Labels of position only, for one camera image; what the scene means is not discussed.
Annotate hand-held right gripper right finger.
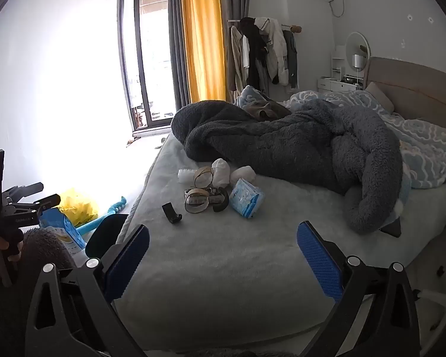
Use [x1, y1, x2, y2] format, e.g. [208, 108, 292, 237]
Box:
[296, 220, 420, 357]

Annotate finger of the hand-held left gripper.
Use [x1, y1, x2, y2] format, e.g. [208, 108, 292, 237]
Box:
[2, 182, 44, 202]
[13, 193, 61, 218]

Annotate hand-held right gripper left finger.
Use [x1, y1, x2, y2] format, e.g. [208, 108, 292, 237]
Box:
[24, 224, 151, 357]

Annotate dark trash bin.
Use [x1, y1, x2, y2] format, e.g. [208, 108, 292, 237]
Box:
[85, 214, 130, 259]

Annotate blue tissue packet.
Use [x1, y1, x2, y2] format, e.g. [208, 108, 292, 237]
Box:
[228, 178, 264, 219]

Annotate blue pet food bag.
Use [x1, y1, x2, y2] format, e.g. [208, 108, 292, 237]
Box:
[39, 208, 87, 255]

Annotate yellow plastic bag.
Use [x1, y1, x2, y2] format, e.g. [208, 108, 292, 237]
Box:
[59, 188, 99, 227]

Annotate person's grey fleece clothing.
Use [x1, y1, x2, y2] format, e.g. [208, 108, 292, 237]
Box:
[20, 227, 77, 269]

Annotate blue plush toy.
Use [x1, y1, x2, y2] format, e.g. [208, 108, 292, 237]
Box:
[76, 195, 127, 235]

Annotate bed with white cover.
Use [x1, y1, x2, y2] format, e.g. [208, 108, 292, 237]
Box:
[113, 130, 446, 354]

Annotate black band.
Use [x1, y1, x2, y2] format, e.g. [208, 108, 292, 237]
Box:
[208, 188, 230, 213]

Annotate white rolled socks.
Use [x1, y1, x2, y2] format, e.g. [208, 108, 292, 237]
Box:
[229, 165, 256, 188]

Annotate grey fleece blanket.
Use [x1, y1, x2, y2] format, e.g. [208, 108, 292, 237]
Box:
[171, 98, 404, 235]

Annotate crumpled white tissue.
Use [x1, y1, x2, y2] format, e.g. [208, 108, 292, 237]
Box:
[211, 158, 231, 187]

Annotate brown garment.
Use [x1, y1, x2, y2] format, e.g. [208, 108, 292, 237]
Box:
[243, 100, 292, 121]

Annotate black framed balcony door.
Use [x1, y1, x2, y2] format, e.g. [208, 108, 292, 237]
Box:
[117, 0, 175, 131]

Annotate blue patterned duvet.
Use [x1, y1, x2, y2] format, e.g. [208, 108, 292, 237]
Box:
[233, 85, 446, 201]

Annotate grey pillow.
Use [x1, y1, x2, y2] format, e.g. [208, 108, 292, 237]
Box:
[364, 81, 395, 114]

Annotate white vanity table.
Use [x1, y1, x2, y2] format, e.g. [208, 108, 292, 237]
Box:
[317, 76, 365, 93]

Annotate beige headboard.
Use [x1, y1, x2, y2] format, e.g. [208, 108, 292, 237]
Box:
[366, 57, 446, 127]

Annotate white organizer shelf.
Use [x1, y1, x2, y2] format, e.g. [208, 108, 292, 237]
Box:
[331, 46, 348, 80]

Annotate grey hanging garment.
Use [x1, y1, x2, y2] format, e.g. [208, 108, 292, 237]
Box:
[282, 30, 300, 88]

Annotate white table lamp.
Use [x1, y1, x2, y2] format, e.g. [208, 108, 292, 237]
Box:
[351, 54, 365, 82]

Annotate beige coat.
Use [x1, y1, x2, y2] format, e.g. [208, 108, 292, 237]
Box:
[228, 26, 248, 92]

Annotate dark hanging garment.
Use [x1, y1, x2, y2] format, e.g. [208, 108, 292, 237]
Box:
[240, 17, 270, 90]

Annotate round white mirror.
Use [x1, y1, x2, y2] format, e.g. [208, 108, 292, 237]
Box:
[345, 32, 371, 73]

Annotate white jacket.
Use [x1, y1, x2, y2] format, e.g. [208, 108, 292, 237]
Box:
[255, 17, 288, 84]

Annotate yellow curtain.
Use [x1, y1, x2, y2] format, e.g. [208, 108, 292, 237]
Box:
[180, 0, 227, 103]

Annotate white furniture frame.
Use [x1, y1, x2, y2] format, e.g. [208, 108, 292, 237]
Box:
[409, 256, 446, 343]

